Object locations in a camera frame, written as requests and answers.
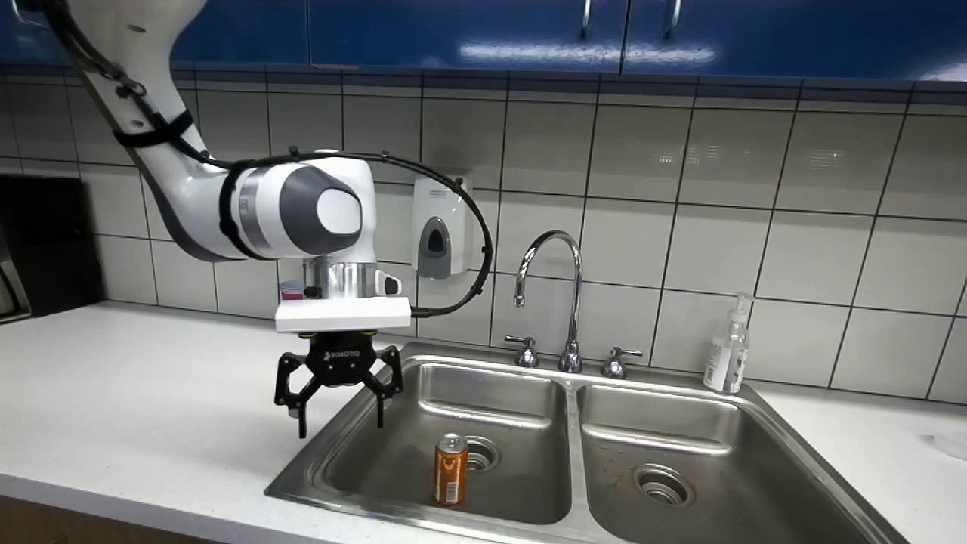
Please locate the orange drink can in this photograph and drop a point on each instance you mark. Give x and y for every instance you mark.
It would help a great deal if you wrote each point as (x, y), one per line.
(450, 473)

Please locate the blue wall cabinets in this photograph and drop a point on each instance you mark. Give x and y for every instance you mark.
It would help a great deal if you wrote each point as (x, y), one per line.
(503, 33)

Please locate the stainless steel double sink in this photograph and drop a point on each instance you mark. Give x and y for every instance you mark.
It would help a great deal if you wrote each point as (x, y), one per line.
(624, 465)

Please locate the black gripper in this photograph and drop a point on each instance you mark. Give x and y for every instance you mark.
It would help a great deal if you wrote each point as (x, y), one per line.
(342, 361)

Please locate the clear pump soap bottle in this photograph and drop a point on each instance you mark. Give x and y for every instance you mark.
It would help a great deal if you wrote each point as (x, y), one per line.
(726, 357)

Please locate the white wall soap dispenser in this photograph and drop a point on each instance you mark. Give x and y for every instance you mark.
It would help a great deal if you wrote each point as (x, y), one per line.
(443, 227)

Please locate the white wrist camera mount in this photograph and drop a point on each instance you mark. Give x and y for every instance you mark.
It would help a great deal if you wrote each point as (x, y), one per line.
(342, 315)

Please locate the black microwave oven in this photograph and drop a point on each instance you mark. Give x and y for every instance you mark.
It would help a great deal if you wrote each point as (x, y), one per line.
(47, 243)

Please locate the chrome gooseneck faucet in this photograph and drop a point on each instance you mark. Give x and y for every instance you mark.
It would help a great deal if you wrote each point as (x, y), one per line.
(574, 303)

